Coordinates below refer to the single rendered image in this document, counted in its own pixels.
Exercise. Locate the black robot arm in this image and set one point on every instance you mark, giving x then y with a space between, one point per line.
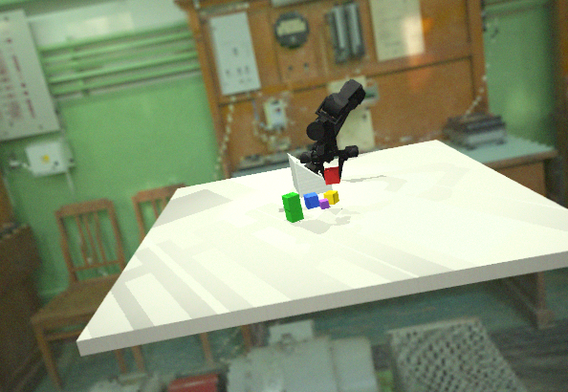
338 106

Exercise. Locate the red block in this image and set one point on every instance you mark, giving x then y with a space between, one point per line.
331 175

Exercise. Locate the blue block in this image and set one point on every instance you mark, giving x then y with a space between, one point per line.
311 200

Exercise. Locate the olive yellow block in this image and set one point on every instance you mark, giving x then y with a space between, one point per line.
332 196

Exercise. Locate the small purple block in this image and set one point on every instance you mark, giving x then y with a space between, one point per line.
324 203

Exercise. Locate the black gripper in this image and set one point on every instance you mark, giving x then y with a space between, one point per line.
349 152

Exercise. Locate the green block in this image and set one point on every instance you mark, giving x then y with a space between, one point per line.
294 215
291 201

